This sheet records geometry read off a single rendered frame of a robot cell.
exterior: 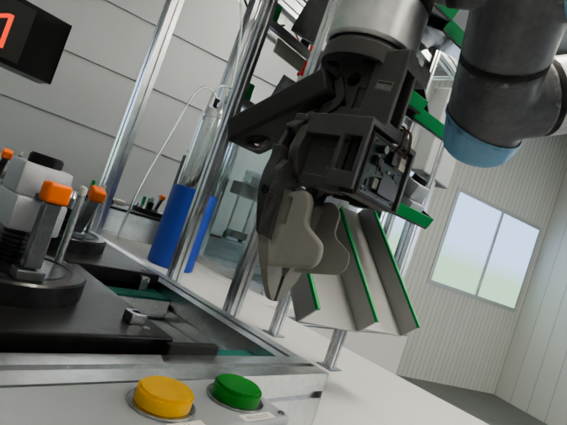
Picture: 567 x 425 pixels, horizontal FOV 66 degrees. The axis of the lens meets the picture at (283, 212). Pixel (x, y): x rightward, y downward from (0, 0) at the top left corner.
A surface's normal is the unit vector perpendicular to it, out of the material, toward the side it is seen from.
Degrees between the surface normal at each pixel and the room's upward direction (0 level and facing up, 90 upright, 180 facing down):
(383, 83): 90
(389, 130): 90
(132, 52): 90
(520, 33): 143
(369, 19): 90
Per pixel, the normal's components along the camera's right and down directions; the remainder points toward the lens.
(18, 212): 0.69, 0.22
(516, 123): 0.11, 0.69
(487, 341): 0.42, 0.11
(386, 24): 0.07, -0.02
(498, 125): -0.16, 0.74
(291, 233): -0.65, -0.20
